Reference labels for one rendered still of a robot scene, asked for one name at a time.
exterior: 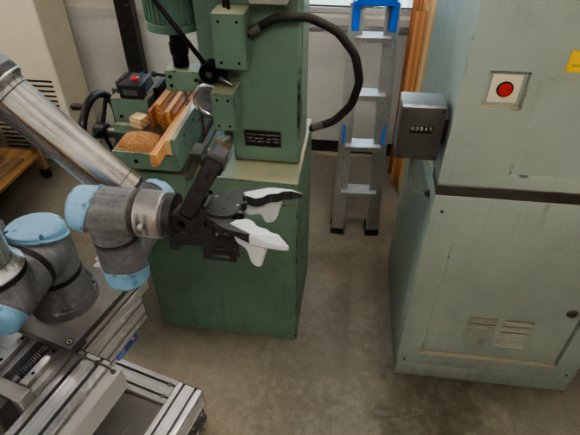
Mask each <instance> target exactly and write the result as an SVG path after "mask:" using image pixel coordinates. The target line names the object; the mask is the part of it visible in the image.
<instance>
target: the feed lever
mask: <svg viewBox="0 0 580 435"><path fill-rule="evenodd" d="M151 1H152V2H153V3H154V5H155V6H156V7H157V9H158V10H159V11H160V12H161V13H162V14H163V15H164V17H165V18H166V19H167V21H168V22H169V23H170V24H171V26H172V27H173V28H174V30H175V31H176V32H177V33H178V35H179V36H180V37H181V39H182V40H183V41H184V42H185V44H186V45H187V46H188V47H189V48H190V49H191V51H192V52H193V53H194V55H195V56H196V57H197V58H198V60H199V61H200V62H201V64H202V66H201V67H200V68H199V77H200V78H201V80H202V81H203V82H205V83H206V84H209V85H212V84H215V83H216V82H217V81H218V80H220V81H221V82H223V83H225V84H226V85H227V86H234V83H233V82H231V81H229V80H228V79H227V78H225V77H224V76H222V75H221V74H222V72H223V69H220V68H216V65H215V59H208V60H205V59H204V58H203V57H202V56H201V54H200V53H199V52H198V50H197V49H196V48H195V47H194V45H193V44H192V43H191V42H190V41H189V40H188V38H187V37H186V36H185V34H184V33H183V32H182V30H181V29H180V28H179V26H178V25H177V24H176V23H175V21H174V20H173V19H172V17H171V16H170V15H169V14H168V13H167V12H166V10H165V9H164V8H163V7H162V5H161V4H160V3H159V1H158V0H151Z"/></svg>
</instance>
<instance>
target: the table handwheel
mask: <svg viewBox="0 0 580 435"><path fill-rule="evenodd" d="M111 96H112V95H111V94H109V93H108V92H107V91H104V90H96V91H93V92H92V93H91V94H90V95H89V96H88V97H87V98H86V100H85V101H84V103H83V105H82V108H81V111H80V114H79V125H80V126H81V127H82V128H83V129H85V130H86V131H87V123H88V117H89V113H90V110H91V107H92V105H93V104H94V102H95V101H96V100H97V99H99V98H103V108H102V115H101V121H100V123H99V122H96V123H94V125H93V127H92V136H93V137H94V138H97V139H104V140H105V142H106V143H107V145H108V147H109V149H110V151H111V152H112V150H113V148H114V147H115V146H116V145H117V144H118V143H119V138H118V137H123V136H124V135H125V134H126V133H122V132H115V130H114V127H112V126H110V125H109V124H108V123H106V122H105V121H106V111H107V104H108V103H109V105H110V107H111V110H112V113H113V109H112V106H111V102H110V97H111ZM113 116H114V113H113ZM111 136H114V137H115V141H114V145H113V146H112V144H111V142H110V139H109V138H110V137H111Z"/></svg>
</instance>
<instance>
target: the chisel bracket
mask: <svg viewBox="0 0 580 435"><path fill-rule="evenodd" d="M199 68H200V64H190V66H189V67H186V68H175V67H174V66H173V62H171V63H170V64H169V65H168V66H167V68H166V69H165V70H164V73H165V79H166V84H167V90H168V91H182V92H188V91H192V92H194V90H195V88H196V87H195V86H193V81H194V80H195V79H198V80H200V81H201V83H202V80H201V78H200V77H199Z"/></svg>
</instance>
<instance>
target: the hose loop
mask: <svg viewBox="0 0 580 435"><path fill-rule="evenodd" d="M278 22H309V23H311V24H313V25H316V26H318V27H320V28H322V29H324V30H326V31H328V32H330V33H331V34H333V35H335V36H336V37H337V38H338V40H339V41H340V42H341V44H342V45H343V46H344V48H345V49H346V51H347V52H348V53H349V55H350V57H351V60H352V65H353V70H354V75H355V84H354V87H353V90H352V93H351V95H350V99H349V101H348V103H347V104H346V105H345V106H344V107H343V108H342V109H341V110H340V111H339V112H338V113H337V114H336V115H335V116H333V117H331V118H329V119H326V120H324V121H320V122H317V123H312V124H311V125H310V126H309V130H310V131H311V132H313V131H318V130H321V129H325V128H328V127H330V126H333V125H335V124H337V123H338V122H340V121H341V120H342V119H343V118H344V117H345V116H346V115H348V114H349V113H350V112H351V111H352V109H353V108H354V107H355V105H356V102H357V99H358V98H359V95H360V92H361V89H362V87H363V69H362V63H361V59H360V55H359V53H358V51H357V49H356V47H355V46H354V45H353V43H352V42H351V41H350V39H349V37H348V36H347V35H346V34H345V32H344V31H343V30H342V29H341V28H340V27H338V26H337V25H335V24H333V23H332V22H329V21H327V20H325V19H323V18H321V17H319V16H316V15H314V14H311V13H306V12H281V13H276V14H272V15H271V16H268V17H266V18H264V19H262V20H260V21H259V22H256V23H255V24H253V25H251V26H249V27H248V31H247V34H248V37H251V36H253V35H256V34H258V33H259V32H261V31H263V30H264V29H265V28H268V27H270V26H271V25H273V24H276V23H278Z"/></svg>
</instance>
